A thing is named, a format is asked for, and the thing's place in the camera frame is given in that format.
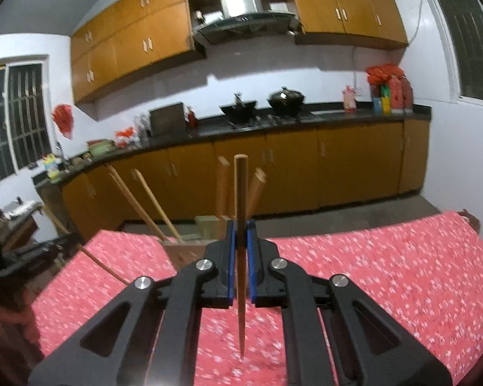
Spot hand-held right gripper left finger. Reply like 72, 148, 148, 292
28, 219, 237, 386

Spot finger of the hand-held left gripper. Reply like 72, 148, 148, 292
2, 235, 82, 279

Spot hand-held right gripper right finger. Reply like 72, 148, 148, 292
245, 219, 454, 386

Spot beige perforated chopstick holder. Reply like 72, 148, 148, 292
161, 215, 232, 271

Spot yellow detergent bottle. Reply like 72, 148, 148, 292
44, 155, 63, 180

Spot green bowls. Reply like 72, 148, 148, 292
86, 140, 116, 157

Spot red plastic bag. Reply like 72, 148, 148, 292
52, 104, 74, 141

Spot red floral tablecloth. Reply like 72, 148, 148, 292
31, 209, 483, 386

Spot barred window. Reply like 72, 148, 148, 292
0, 54, 55, 188
412, 0, 483, 113

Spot wooden lower kitchen cabinets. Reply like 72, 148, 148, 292
60, 118, 430, 243

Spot wooden kitchen cabinets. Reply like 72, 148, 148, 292
60, 118, 430, 243
70, 0, 410, 105

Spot gas stove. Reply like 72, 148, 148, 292
229, 113, 319, 130

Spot red white packets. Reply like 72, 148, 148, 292
115, 126, 140, 148

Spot dark brown board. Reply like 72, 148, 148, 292
149, 102, 186, 137

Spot black wok with lid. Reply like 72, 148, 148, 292
267, 86, 308, 116

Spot pink packet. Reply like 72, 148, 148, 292
342, 85, 360, 113

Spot yellow blue box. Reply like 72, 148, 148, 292
372, 86, 391, 113

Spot black kitchen countertop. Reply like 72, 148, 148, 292
34, 105, 432, 188

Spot red containers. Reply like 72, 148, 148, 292
365, 64, 413, 114

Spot wooden upper kitchen cabinets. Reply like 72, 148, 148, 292
70, 0, 410, 105

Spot steel range hood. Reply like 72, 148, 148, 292
187, 0, 301, 47

